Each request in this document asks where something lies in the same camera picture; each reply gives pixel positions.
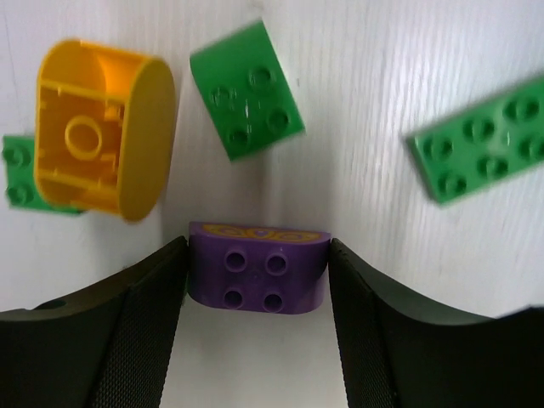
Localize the orange transparent lego brick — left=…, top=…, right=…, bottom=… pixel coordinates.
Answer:
left=34, top=39, right=176, bottom=222

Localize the green lego plate flat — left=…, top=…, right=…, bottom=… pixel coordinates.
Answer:
left=406, top=75, right=543, bottom=205

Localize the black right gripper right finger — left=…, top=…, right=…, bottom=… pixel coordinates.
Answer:
left=329, top=240, right=543, bottom=407

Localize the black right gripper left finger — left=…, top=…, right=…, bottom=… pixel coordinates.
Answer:
left=1, top=236, right=188, bottom=407

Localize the green lego brick bottom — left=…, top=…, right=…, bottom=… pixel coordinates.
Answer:
left=2, top=135, right=82, bottom=215

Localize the green lego brick by orange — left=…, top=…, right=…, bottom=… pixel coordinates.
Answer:
left=190, top=20, right=305, bottom=161

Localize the purple lego brick with studs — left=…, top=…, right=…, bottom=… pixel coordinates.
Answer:
left=188, top=221, right=331, bottom=315

